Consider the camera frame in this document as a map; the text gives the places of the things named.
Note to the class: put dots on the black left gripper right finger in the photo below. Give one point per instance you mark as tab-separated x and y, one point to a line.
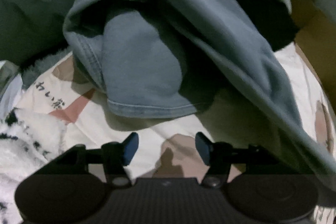
217	156

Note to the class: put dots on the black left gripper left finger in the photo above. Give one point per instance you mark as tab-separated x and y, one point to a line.
115	156

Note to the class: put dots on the blue denim jeans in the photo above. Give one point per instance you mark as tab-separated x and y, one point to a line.
168	58

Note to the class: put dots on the cream printed bed sheet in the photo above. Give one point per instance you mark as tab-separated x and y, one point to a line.
63	109

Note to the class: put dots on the white fluffy blanket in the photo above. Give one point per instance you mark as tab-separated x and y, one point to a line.
29	140

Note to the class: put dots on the brown cardboard box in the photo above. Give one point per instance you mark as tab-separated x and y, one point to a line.
317	38

